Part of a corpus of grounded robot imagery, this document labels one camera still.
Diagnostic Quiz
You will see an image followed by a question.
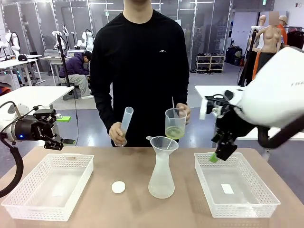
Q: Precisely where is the white round flask cap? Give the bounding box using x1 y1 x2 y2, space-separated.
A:
111 180 126 194

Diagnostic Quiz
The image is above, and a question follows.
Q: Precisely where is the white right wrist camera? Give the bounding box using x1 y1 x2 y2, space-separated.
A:
199 98 209 120

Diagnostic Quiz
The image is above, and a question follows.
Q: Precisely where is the white work table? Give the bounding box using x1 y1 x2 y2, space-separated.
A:
0 85 75 113

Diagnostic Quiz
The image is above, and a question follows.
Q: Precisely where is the black tripod pole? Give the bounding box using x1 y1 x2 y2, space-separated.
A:
55 33 72 87

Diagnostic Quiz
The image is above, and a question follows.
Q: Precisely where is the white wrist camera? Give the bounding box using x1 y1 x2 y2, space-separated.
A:
16 103 30 116
199 98 209 120

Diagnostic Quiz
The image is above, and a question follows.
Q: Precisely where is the arm black cable sleeve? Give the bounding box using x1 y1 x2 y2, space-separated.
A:
0 132 25 198
257 113 304 150

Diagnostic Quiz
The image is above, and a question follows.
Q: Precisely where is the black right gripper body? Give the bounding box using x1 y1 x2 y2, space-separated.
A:
212 106 241 141

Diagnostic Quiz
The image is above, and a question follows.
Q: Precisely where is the translucent plastic measuring cylinder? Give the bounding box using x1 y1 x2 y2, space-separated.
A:
114 106 134 147

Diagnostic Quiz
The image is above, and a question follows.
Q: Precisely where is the mannequin with orange clothes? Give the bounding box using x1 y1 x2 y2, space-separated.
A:
277 15 289 48

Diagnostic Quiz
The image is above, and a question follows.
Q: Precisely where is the translucent plastic conical flask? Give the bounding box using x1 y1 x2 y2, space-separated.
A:
148 149 176 200

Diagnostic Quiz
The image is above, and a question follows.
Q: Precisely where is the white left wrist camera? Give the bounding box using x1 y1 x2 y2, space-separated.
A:
16 103 30 116

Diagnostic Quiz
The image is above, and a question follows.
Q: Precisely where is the bare mannequin with grey trousers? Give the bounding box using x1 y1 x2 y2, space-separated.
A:
254 11 285 75

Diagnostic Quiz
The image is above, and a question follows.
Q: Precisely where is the left arm black cable sleeve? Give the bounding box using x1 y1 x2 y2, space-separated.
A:
0 132 25 198

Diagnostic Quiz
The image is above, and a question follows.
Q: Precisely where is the person's right forearm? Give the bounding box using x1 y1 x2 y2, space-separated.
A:
96 102 120 133

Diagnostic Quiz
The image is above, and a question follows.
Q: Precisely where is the seated person in purple hoodie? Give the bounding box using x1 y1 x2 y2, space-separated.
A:
58 50 94 100

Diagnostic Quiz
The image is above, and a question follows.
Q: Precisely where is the right arm black cable sleeve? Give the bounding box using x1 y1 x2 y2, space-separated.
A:
257 113 304 150

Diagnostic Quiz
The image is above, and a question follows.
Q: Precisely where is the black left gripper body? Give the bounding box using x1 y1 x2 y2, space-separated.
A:
14 116 55 142

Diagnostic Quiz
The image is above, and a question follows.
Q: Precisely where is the translucent plastic funnel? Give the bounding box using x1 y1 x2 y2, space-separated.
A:
145 135 180 158

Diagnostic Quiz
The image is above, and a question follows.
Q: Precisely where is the clear plastic measuring beaker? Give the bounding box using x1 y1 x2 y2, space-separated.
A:
164 107 188 140

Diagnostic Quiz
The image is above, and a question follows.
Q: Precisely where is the person's left forearm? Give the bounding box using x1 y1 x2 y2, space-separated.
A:
174 87 190 108

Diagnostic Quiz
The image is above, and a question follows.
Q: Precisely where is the shoe rack with shoes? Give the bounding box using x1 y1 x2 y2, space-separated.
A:
196 55 226 74

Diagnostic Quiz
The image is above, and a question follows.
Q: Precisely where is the person's left hand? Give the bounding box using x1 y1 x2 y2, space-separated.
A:
175 103 191 125

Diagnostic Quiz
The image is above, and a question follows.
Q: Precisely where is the person's right hand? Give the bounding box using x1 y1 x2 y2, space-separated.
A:
109 121 128 146

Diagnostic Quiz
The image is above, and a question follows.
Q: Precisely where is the white perforated plastic basket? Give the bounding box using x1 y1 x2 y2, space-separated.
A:
194 152 281 219
1 153 95 222

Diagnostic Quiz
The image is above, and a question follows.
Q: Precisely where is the person in black sweater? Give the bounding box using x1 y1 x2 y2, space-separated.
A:
90 0 191 148

